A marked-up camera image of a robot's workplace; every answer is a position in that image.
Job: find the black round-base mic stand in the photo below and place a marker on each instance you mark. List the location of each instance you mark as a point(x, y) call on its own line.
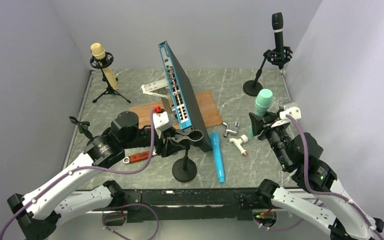
point(83, 127)

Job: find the mint green microphone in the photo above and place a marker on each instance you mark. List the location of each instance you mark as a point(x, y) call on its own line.
point(263, 102)

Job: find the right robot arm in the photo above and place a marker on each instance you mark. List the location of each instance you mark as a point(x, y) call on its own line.
point(298, 153)

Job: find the beige microphone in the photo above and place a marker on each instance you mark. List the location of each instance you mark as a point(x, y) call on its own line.
point(98, 50)

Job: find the black microphone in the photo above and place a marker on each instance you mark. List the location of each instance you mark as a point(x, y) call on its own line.
point(277, 23)

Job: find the wooden board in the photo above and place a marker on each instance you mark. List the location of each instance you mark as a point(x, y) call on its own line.
point(206, 103)

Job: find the adjustable wrench red handle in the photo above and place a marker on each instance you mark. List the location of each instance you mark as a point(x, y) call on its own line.
point(138, 157)

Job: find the blue black network switch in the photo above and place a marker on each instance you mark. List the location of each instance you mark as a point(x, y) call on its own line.
point(186, 108)

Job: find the white plastic faucet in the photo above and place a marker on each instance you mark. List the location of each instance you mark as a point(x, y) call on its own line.
point(238, 142)

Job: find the chrome faucet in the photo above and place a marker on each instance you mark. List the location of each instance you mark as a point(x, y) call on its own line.
point(230, 130)

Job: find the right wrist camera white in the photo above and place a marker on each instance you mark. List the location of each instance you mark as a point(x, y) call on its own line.
point(287, 109)

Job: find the metal bracket holder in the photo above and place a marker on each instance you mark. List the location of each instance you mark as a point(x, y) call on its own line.
point(160, 89)

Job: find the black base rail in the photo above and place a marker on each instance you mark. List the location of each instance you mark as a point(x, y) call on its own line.
point(191, 204)

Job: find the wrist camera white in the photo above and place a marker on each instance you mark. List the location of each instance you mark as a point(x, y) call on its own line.
point(287, 109)
point(162, 120)

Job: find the black tripod mic stand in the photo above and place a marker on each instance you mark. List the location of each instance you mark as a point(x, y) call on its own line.
point(99, 64)

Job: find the black stand with shock mount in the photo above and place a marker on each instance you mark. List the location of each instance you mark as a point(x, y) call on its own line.
point(276, 58)

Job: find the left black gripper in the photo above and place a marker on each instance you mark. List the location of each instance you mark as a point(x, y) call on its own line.
point(170, 146)

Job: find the black stand of green microphone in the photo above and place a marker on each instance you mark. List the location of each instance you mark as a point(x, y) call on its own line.
point(184, 169)

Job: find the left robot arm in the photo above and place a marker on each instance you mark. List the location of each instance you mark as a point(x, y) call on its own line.
point(42, 210)

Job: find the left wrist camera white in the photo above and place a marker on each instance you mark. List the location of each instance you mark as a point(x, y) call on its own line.
point(162, 120)

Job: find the aluminium frame rail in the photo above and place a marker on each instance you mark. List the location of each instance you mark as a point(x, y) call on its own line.
point(318, 216)

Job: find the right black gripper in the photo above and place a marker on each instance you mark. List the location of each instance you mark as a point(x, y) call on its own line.
point(265, 123)

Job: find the blue microphone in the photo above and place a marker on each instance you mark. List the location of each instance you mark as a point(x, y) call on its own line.
point(218, 160)

